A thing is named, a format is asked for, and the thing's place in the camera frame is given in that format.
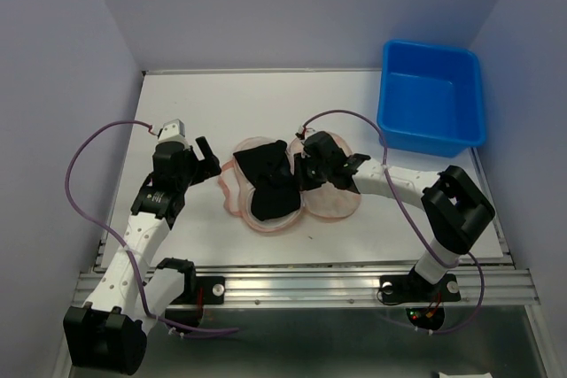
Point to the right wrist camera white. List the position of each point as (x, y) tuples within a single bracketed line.
[(304, 132)]

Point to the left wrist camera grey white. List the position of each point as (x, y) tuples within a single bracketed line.
[(173, 131)]

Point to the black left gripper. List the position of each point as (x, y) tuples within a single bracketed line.
[(213, 168)]

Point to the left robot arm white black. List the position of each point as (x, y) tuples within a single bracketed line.
[(110, 330)]

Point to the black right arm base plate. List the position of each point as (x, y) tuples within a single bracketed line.
[(397, 289)]

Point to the black bra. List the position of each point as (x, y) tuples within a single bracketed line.
[(266, 165)]

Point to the floral mesh laundry bag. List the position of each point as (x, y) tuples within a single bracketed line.
[(325, 203)]

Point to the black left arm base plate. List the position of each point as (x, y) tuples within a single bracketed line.
[(208, 290)]

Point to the blue plastic bin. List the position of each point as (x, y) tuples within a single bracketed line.
[(431, 99)]

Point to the aluminium mounting rail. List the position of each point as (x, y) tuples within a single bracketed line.
[(346, 286)]

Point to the white paper sheet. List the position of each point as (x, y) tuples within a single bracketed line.
[(445, 375)]

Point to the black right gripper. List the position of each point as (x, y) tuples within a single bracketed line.
[(300, 182)]

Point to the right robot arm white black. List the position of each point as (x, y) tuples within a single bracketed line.
[(457, 210)]

